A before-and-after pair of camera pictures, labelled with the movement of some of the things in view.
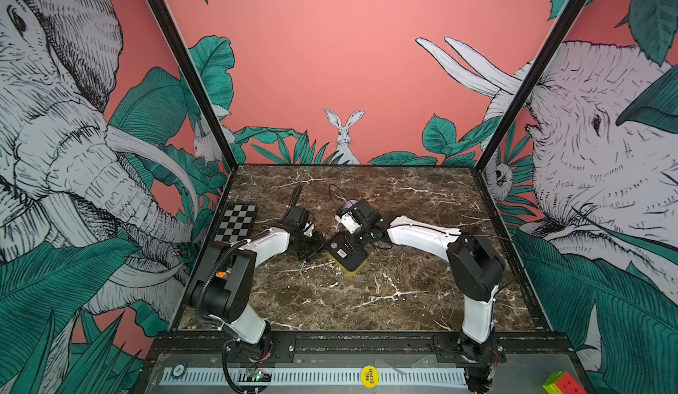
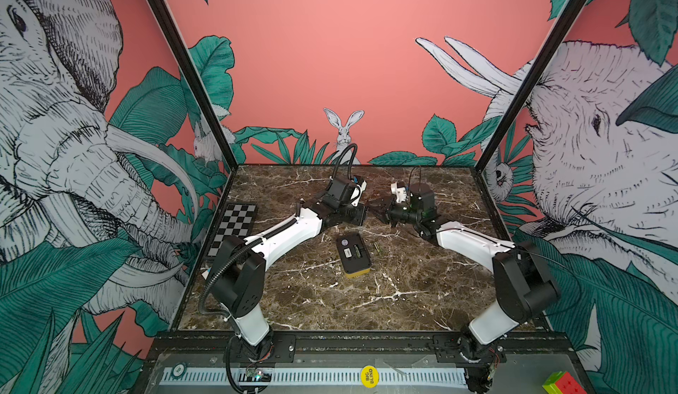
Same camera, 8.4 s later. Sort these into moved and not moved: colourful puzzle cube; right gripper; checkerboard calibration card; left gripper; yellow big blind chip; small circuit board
Moved: left gripper; right gripper
Not moved: small circuit board; checkerboard calibration card; yellow big blind chip; colourful puzzle cube
